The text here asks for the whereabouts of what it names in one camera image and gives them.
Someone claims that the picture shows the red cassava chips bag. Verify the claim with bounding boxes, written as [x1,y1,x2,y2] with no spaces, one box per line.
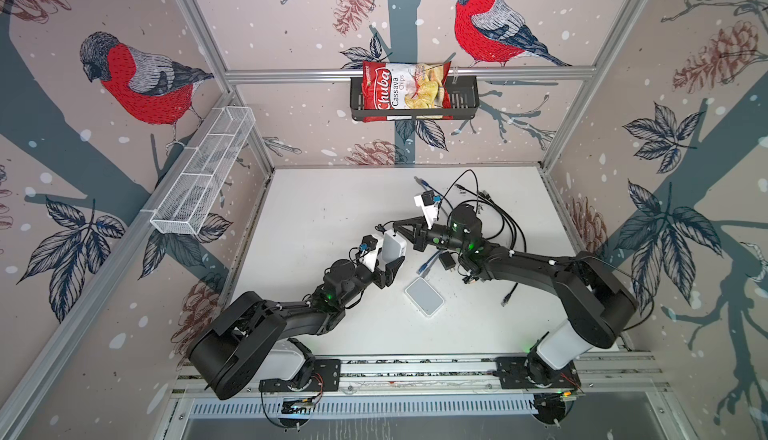
[361,62,452,123]

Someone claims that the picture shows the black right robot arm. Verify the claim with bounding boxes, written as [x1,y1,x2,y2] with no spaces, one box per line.
[393,205,638,384]

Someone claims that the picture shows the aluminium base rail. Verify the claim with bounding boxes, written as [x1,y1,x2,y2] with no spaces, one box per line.
[170,351,667,399]

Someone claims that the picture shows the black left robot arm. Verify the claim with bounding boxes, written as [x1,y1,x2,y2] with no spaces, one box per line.
[187,256,405,400]

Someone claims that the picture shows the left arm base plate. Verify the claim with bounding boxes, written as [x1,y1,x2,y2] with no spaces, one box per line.
[258,359,341,394]

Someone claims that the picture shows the black cable gold green plug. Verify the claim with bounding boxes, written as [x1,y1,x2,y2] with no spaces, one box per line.
[478,189,529,309]

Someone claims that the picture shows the white mesh wall shelf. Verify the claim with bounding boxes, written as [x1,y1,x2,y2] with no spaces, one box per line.
[150,106,255,236]

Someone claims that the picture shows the black power adapter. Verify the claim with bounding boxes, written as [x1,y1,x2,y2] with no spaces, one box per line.
[438,251,456,271]

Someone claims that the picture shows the black wire wall basket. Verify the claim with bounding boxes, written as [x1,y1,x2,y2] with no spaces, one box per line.
[350,76,480,123]

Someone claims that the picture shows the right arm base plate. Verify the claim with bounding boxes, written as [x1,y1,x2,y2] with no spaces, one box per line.
[494,356,581,390]

